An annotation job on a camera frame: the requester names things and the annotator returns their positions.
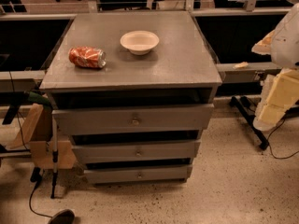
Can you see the grey bottom drawer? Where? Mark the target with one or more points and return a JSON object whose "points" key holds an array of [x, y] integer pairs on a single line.
{"points": [[138, 174]]}

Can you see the crushed orange soda can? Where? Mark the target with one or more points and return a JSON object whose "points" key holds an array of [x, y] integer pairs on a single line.
{"points": [[87, 57]]}

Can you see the green handled tool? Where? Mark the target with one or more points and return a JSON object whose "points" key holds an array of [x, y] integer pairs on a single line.
{"points": [[37, 98]]}

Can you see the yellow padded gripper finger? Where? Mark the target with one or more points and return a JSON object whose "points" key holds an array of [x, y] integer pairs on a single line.
{"points": [[279, 94]]}

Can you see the small beige scrap on rail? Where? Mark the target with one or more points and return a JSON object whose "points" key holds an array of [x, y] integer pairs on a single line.
{"points": [[241, 65]]}

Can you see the black stand foot right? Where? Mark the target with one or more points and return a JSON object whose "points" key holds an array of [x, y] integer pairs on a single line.
{"points": [[244, 107]]}

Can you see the wooden stand left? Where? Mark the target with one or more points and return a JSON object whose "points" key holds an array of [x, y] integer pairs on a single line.
{"points": [[36, 133]]}

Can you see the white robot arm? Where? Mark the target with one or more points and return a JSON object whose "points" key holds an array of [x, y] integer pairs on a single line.
{"points": [[282, 44]]}

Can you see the grey drawer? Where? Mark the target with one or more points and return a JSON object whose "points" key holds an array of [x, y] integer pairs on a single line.
{"points": [[138, 174], [134, 119], [137, 151]]}

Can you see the grey drawer cabinet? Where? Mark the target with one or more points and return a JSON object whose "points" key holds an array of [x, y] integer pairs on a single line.
{"points": [[178, 71]]}

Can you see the grey top drawer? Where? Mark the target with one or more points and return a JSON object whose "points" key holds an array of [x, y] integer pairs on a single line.
{"points": [[134, 119]]}

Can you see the silver black tripod leg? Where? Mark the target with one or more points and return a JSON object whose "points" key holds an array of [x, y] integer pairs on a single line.
{"points": [[54, 157]]}

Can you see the black shoe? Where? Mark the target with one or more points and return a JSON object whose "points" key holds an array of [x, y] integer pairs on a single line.
{"points": [[66, 216]]}

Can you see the white paper bowl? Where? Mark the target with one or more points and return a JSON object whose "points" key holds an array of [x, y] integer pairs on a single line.
{"points": [[140, 42]]}

